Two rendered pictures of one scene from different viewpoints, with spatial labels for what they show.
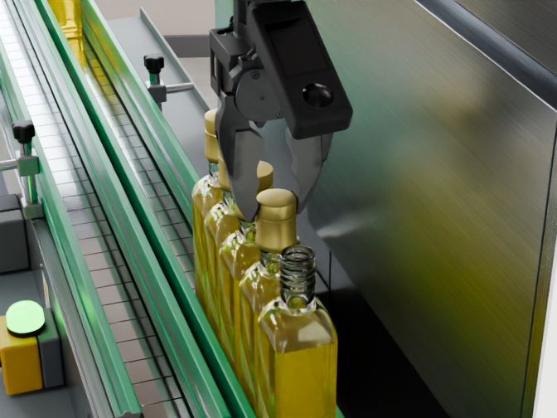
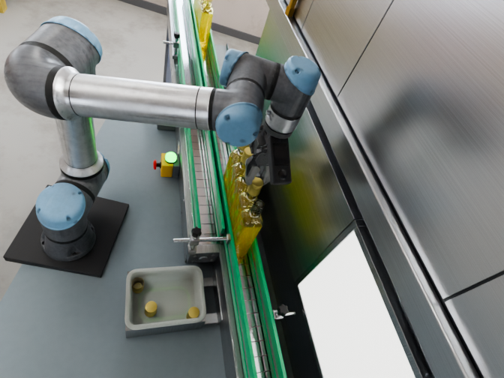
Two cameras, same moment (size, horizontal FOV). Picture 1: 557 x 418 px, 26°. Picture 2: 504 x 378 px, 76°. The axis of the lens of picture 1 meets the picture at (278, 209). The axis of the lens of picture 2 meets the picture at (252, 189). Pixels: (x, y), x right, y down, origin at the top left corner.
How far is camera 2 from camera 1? 36 cm
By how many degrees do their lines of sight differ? 21
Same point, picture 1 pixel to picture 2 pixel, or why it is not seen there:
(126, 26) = (220, 49)
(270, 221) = (253, 188)
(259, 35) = (270, 146)
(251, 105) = (259, 161)
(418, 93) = (310, 166)
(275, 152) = not seen: hidden behind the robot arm
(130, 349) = (199, 183)
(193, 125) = not seen: hidden behind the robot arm
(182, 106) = not seen: hidden behind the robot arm
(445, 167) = (310, 193)
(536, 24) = (358, 187)
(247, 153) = (253, 171)
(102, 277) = (196, 152)
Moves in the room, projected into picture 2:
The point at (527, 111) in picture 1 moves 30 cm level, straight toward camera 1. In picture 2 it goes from (344, 208) to (316, 344)
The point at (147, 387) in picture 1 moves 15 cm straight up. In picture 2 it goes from (202, 199) to (209, 172)
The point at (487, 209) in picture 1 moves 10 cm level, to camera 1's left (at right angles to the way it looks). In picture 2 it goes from (319, 217) to (281, 206)
